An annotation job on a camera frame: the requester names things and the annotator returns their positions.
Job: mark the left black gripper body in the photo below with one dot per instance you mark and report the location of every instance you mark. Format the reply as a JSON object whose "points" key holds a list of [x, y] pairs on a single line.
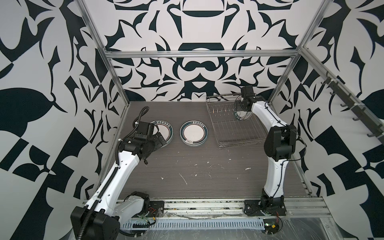
{"points": [[154, 142]]}

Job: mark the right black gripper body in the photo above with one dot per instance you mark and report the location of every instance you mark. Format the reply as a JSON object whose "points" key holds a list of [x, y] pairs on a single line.
{"points": [[240, 105]]}

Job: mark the wire dish rack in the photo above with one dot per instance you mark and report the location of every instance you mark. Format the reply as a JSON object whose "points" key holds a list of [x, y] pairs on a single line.
{"points": [[230, 132]]}

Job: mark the small plate green lettered rim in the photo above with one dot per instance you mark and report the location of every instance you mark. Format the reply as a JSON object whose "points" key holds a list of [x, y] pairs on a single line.
{"points": [[194, 133]]}

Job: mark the white plate stack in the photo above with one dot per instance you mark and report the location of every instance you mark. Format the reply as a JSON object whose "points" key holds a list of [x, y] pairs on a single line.
{"points": [[240, 113]]}

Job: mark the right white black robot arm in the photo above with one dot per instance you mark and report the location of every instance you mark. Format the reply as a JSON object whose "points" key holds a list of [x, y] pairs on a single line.
{"points": [[279, 146]]}

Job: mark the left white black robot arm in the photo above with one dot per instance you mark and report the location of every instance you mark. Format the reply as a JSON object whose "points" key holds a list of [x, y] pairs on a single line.
{"points": [[102, 217]]}

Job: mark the aluminium frame crossbar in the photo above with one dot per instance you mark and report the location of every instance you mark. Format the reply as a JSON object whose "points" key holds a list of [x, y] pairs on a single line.
{"points": [[200, 54]]}

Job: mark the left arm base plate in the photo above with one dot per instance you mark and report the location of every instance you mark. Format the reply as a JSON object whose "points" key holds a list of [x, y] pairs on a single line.
{"points": [[153, 208]]}

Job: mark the white slotted cable duct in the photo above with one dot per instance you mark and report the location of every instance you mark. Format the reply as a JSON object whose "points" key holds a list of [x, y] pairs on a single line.
{"points": [[199, 224]]}

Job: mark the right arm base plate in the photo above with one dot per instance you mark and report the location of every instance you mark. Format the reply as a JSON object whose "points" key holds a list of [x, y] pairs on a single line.
{"points": [[265, 207]]}

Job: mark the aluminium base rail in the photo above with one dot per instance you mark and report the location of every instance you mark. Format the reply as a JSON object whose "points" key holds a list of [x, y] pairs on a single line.
{"points": [[212, 209]]}

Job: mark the wall hook rail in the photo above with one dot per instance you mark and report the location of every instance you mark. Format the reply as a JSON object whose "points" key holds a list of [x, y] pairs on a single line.
{"points": [[361, 111]]}

